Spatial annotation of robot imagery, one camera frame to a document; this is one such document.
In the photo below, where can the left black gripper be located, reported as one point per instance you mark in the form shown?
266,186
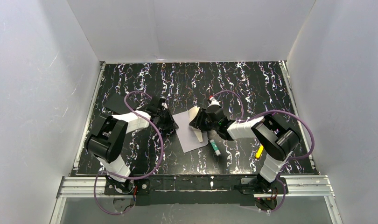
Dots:
168,118

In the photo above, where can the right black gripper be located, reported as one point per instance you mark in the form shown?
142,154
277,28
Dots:
198,120

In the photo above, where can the cream letter paper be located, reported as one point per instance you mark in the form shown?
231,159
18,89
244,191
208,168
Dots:
197,122

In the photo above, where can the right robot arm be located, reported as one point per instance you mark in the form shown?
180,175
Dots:
275,135

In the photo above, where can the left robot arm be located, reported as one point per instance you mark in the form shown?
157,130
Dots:
106,138

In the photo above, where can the green white glue stick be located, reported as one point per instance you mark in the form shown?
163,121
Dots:
215,148

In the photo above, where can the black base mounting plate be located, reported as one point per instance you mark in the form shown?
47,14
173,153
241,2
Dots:
246,190

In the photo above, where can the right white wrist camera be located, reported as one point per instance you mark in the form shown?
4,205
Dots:
213,103

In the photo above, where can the yellow handled screwdriver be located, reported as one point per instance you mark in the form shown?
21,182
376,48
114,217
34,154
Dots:
259,152

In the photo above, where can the aluminium frame rail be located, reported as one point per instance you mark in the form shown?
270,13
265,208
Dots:
86,187

